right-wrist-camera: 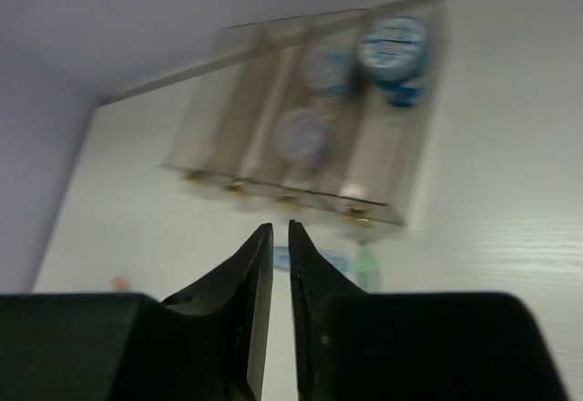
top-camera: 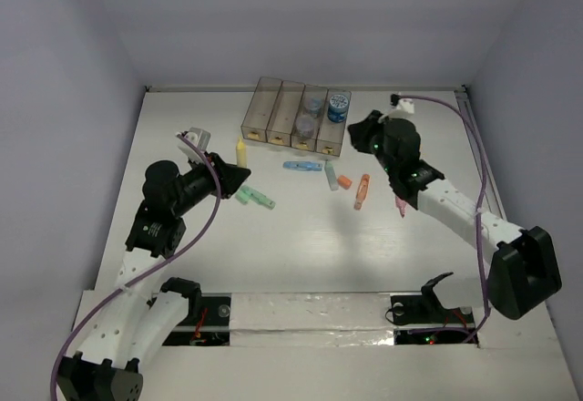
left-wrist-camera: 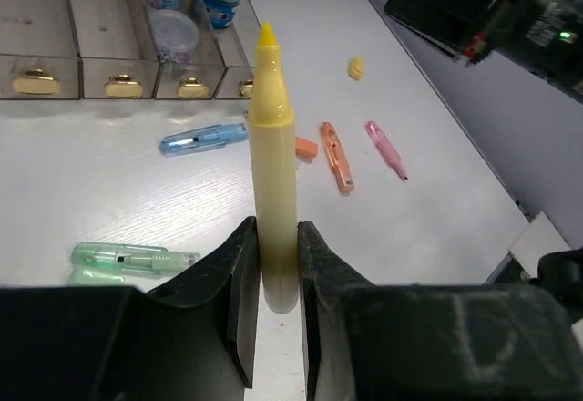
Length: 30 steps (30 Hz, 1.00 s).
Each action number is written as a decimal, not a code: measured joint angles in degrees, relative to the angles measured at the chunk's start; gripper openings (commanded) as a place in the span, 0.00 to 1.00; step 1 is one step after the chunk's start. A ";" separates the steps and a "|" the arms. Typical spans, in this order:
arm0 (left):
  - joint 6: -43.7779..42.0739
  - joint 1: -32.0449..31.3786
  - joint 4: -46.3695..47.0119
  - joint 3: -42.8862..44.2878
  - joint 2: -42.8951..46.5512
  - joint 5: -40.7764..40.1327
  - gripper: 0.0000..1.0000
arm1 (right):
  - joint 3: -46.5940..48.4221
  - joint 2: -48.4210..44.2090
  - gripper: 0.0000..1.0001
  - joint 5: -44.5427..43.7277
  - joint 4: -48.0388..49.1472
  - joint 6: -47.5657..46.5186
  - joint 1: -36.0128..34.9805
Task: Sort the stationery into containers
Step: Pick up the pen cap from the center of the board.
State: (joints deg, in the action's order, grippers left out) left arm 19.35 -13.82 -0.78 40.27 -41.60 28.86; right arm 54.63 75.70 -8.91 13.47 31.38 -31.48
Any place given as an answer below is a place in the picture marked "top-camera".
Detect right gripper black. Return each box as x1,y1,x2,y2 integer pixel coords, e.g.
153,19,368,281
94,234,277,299
345,110,397,176

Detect yellow highlighter marker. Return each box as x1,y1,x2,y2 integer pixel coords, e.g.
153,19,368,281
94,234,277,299
235,137,248,168

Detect blue round clip jar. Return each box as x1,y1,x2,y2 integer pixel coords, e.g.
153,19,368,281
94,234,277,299
326,89,351,123

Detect clear jar colourful clips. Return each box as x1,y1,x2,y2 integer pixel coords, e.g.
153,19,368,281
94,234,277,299
302,97,323,118

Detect clear jar purple clips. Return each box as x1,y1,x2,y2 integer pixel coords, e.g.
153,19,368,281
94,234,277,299
293,114,318,139

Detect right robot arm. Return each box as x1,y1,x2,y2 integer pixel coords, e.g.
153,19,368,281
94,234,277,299
348,110,562,320

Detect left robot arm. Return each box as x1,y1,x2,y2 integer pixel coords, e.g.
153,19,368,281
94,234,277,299
50,152,251,400

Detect green correction tape pen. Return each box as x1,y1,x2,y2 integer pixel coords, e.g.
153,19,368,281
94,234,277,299
235,185,276,210

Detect smoked drawer box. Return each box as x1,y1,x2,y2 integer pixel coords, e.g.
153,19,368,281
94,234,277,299
240,77,282,142
291,85,328,151
315,97,347,157
266,81,305,146

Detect orange correction tape pen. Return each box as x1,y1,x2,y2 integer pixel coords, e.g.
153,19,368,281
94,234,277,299
354,174,370,211

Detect orange marker cap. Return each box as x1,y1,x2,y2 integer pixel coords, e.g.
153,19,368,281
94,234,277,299
337,175,353,190

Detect green highlighter marker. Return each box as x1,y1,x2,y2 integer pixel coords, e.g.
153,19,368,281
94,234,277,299
324,160,340,191

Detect blue correction tape pen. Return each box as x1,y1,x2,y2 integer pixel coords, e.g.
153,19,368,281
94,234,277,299
282,160,323,171

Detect pink highlighter marker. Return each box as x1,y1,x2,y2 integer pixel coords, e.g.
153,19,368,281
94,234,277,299
395,196,407,218

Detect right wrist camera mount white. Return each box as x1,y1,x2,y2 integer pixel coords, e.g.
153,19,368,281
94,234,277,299
388,94,414,119

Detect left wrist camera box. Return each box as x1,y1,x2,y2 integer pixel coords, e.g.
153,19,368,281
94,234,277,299
185,128,211,151

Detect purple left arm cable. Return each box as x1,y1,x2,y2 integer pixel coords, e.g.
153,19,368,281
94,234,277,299
47,132,223,401

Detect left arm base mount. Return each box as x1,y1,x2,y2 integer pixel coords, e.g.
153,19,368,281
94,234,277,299
160,277,231,346

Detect silver foil front rail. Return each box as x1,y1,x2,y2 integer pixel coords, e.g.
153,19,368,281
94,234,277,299
229,293,394,347

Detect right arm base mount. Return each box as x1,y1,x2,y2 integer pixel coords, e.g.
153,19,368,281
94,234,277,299
384,272,478,345

